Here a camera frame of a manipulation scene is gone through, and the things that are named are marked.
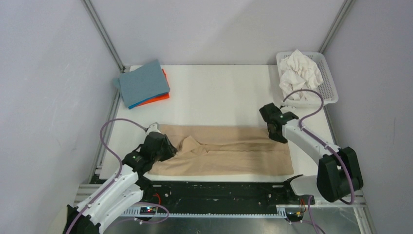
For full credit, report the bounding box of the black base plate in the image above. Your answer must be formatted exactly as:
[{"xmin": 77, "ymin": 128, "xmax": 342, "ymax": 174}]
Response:
[{"xmin": 142, "ymin": 181, "xmax": 315, "ymax": 214}]

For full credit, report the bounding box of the white plastic basket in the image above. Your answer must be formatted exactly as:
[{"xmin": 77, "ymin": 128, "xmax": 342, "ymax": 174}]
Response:
[{"xmin": 276, "ymin": 51, "xmax": 338, "ymax": 108}]

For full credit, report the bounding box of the beige t shirt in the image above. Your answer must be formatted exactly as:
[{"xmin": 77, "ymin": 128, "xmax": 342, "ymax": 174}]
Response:
[{"xmin": 149, "ymin": 124, "xmax": 294, "ymax": 176}]

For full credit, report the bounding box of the folded grey-blue t shirt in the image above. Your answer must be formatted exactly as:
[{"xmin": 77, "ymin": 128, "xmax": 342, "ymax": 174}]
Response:
[{"xmin": 113, "ymin": 60, "xmax": 170, "ymax": 109}]

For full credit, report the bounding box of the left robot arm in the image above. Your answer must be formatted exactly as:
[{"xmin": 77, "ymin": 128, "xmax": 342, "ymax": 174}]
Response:
[{"xmin": 63, "ymin": 132, "xmax": 177, "ymax": 234}]

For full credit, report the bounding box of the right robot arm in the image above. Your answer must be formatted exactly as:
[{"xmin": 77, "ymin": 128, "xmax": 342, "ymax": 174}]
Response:
[{"xmin": 259, "ymin": 103, "xmax": 364, "ymax": 205}]

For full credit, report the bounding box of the white slotted cable duct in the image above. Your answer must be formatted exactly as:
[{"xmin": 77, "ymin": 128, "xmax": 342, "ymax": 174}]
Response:
[{"xmin": 119, "ymin": 206, "xmax": 287, "ymax": 218}]

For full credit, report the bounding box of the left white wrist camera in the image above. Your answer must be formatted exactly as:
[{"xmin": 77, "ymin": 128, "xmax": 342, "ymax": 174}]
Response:
[{"xmin": 146, "ymin": 122, "xmax": 161, "ymax": 135}]

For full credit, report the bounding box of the left aluminium frame post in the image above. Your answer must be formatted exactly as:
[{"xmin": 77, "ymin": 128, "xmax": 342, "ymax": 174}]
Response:
[{"xmin": 81, "ymin": 0, "xmax": 126, "ymax": 73}]

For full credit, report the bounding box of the aluminium frame post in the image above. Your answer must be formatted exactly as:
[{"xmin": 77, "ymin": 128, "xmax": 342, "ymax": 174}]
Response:
[
  {"xmin": 81, "ymin": 0, "xmax": 126, "ymax": 73},
  {"xmin": 318, "ymin": 0, "xmax": 356, "ymax": 54}
]

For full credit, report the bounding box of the crumpled white t shirt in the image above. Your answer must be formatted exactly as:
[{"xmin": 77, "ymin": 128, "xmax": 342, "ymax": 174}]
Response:
[{"xmin": 278, "ymin": 50, "xmax": 324, "ymax": 101}]

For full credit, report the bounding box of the folded orange t shirt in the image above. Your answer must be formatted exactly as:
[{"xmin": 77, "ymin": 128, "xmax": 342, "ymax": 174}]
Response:
[{"xmin": 135, "ymin": 68, "xmax": 170, "ymax": 106}]

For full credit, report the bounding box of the right aluminium frame post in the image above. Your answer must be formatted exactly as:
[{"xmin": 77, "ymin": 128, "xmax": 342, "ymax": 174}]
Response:
[{"xmin": 318, "ymin": 0, "xmax": 356, "ymax": 54}]

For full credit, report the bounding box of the folded bright blue t shirt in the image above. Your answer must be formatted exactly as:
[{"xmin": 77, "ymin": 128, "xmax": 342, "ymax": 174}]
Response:
[{"xmin": 128, "ymin": 93, "xmax": 170, "ymax": 109}]

